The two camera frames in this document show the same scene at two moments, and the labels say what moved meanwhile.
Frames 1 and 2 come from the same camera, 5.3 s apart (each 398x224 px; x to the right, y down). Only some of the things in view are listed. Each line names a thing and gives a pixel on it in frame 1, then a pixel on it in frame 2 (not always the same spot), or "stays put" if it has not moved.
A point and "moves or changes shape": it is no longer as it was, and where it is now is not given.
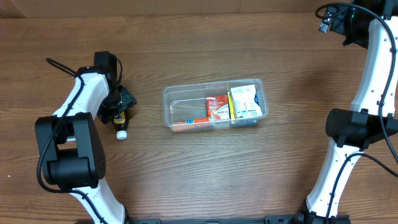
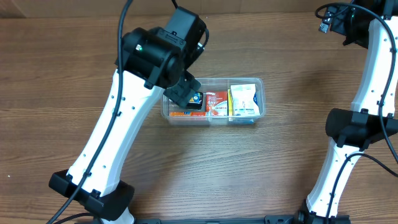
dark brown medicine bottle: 120,121 moves or changes shape
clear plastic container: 216,105 stays put
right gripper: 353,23 stays put
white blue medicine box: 245,102 stays put
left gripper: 107,111 → 178,93
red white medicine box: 217,107 moves or changes shape
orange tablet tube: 193,125 → 187,114
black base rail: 266,219 stays put
